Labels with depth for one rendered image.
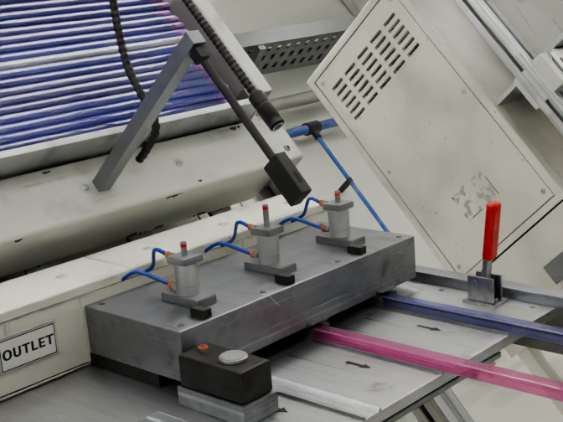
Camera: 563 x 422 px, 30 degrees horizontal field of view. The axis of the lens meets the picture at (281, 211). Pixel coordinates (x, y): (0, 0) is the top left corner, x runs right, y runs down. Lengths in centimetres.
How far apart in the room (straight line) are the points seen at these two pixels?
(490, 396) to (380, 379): 267
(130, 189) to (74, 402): 29
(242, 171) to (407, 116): 91
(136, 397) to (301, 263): 23
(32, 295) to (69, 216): 13
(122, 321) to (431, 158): 122
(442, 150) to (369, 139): 18
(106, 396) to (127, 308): 9
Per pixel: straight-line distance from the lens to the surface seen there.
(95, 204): 111
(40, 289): 100
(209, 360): 87
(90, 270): 104
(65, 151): 112
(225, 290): 100
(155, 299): 99
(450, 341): 101
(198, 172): 121
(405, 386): 91
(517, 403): 367
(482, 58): 209
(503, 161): 200
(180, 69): 100
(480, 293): 110
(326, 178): 372
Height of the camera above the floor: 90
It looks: 16 degrees up
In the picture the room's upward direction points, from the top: 35 degrees counter-clockwise
